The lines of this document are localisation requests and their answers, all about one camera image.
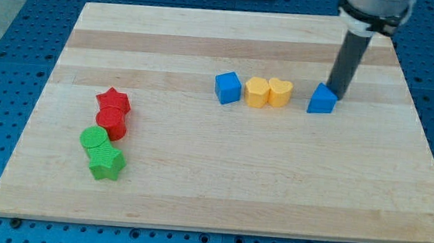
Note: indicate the wooden board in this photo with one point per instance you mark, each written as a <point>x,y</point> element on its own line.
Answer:
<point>362,173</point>

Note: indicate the blue cube block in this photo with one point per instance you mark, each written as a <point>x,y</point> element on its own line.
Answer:
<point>227,87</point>

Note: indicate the yellow hexagon block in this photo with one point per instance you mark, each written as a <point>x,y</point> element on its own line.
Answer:
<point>256,91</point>

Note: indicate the yellow heart block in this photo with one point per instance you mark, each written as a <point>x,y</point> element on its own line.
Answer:
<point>280,92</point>

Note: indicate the red cylinder block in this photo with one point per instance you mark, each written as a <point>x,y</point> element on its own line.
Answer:
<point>113,121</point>

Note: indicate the red star block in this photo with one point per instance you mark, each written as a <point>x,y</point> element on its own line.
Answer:
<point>114,99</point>

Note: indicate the blue triangle block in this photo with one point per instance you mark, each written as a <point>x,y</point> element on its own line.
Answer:
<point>322,101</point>

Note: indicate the green star block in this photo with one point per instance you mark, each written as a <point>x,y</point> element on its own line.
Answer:
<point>106,161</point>

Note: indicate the green cylinder block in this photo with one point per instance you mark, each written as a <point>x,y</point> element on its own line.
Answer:
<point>92,138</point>

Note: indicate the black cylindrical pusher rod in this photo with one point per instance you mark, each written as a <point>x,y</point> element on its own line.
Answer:
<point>346,63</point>

